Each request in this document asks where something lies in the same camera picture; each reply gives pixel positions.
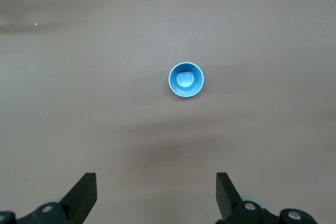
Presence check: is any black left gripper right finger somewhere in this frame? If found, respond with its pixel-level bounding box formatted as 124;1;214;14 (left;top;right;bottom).
216;172;319;224

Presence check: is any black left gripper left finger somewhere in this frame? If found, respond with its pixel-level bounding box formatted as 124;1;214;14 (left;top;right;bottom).
0;172;98;224

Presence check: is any blue plastic cup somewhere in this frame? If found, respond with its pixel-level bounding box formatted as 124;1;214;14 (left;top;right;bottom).
168;61;205;100

